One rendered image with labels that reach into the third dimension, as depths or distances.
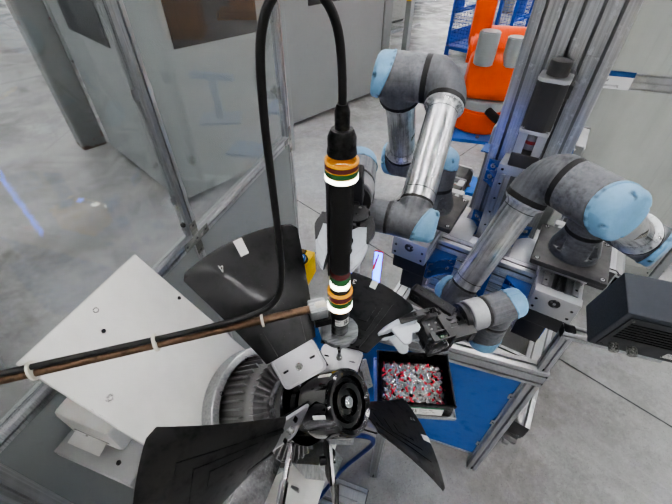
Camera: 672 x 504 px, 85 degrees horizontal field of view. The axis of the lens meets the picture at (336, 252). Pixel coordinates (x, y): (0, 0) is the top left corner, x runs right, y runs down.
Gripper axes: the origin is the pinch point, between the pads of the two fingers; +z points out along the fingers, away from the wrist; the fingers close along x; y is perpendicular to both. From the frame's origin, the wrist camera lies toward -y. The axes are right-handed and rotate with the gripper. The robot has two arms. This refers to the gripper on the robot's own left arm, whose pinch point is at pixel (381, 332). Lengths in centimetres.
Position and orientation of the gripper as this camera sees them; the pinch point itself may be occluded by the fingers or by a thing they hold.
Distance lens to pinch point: 85.2
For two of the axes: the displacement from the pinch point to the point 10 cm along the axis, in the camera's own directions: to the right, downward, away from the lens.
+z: -9.5, 2.2, -2.3
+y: 3.1, 7.2, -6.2
